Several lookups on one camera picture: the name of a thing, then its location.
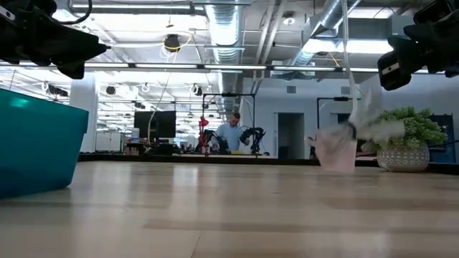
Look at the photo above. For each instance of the green artificial plant in pot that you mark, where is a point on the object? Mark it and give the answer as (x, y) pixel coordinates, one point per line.
(419, 129)

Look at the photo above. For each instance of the silver ventilation duct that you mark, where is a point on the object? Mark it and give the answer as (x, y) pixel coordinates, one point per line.
(333, 14)
(224, 28)

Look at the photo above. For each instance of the long LED light bar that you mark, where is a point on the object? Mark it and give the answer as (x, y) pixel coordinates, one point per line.
(233, 67)

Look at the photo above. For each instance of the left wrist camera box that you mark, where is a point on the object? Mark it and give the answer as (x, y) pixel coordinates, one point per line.
(39, 7)

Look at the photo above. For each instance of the person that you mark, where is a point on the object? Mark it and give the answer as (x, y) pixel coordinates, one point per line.
(231, 136)

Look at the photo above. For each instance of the red clamp lamp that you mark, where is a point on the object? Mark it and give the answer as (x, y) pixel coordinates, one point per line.
(204, 122)

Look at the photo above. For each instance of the blue cabinet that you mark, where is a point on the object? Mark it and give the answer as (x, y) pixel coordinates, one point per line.
(446, 125)

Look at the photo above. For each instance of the black background station frame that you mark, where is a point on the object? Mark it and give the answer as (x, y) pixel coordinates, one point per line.
(335, 98)
(229, 95)

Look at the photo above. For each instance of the person's forearm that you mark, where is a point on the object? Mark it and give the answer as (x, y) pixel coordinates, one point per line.
(383, 129)

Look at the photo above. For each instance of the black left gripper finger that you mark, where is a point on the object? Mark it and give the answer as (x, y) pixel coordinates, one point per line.
(75, 50)
(10, 39)

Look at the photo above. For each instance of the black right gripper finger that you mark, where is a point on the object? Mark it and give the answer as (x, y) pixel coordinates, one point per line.
(403, 57)
(444, 61)

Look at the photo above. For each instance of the teal plastic bin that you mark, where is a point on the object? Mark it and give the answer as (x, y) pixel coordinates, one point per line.
(36, 143)

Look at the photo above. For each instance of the black background robot arm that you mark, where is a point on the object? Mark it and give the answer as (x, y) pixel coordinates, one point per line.
(215, 138)
(254, 134)

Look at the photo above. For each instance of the black hanging ceiling device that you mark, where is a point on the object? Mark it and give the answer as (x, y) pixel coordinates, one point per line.
(172, 42)

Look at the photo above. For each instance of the black computer monitor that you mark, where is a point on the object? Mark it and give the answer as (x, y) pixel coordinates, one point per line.
(166, 123)
(145, 123)

